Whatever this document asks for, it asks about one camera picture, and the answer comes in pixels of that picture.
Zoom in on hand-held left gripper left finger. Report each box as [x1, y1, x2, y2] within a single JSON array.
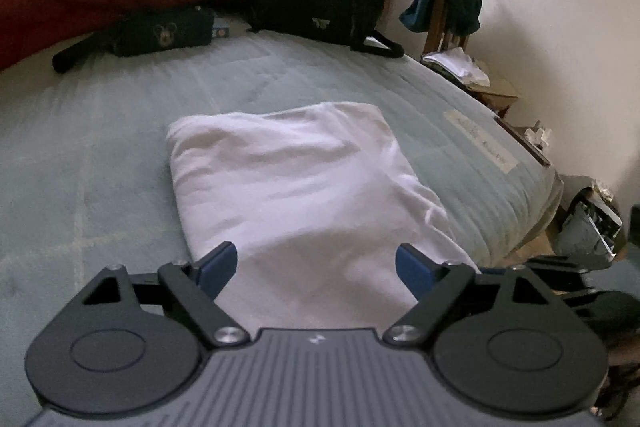
[[82, 241, 251, 348]]

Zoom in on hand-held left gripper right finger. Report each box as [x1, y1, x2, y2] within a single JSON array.
[[384, 243, 558, 350]]

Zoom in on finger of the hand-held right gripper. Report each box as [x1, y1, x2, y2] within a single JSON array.
[[525, 256, 596, 293]]

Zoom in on white bear-print t-shirt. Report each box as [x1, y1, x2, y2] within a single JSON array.
[[165, 102, 483, 328]]

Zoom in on grey plastic bin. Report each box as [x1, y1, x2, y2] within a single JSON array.
[[555, 187, 626, 270]]

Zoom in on dark star-print pants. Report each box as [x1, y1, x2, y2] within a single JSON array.
[[595, 357, 640, 427]]

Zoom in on brown wooden board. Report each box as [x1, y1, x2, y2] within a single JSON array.
[[492, 114, 552, 166]]

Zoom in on white crumpled tissue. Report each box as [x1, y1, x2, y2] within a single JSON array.
[[522, 121, 555, 152]]

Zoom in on white mattress label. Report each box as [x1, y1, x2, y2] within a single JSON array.
[[445, 109, 518, 172]]

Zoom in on white papers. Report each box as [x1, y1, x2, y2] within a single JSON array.
[[420, 47, 491, 88]]

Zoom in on dark mouse-emblem pouch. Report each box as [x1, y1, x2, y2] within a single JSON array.
[[112, 6, 216, 58]]

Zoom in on wooden chair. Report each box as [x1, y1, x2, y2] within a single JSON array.
[[422, 0, 521, 120]]

